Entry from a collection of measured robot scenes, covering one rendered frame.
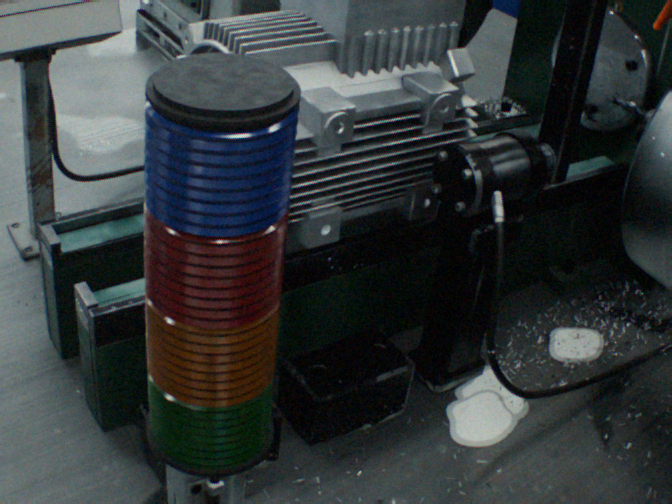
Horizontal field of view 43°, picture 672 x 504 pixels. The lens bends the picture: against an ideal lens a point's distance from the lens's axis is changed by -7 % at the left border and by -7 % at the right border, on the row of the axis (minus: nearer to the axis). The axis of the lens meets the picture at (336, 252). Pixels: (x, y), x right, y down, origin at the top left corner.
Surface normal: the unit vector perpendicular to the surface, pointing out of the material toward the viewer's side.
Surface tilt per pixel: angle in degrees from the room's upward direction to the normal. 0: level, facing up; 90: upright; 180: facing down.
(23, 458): 0
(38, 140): 90
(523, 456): 0
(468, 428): 0
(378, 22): 90
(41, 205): 90
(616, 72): 90
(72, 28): 62
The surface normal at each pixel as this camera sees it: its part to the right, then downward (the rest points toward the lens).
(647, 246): -0.80, 0.55
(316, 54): 0.55, 0.50
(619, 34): -0.83, 0.24
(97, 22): 0.54, 0.07
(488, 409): 0.11, -0.82
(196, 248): -0.08, 0.16
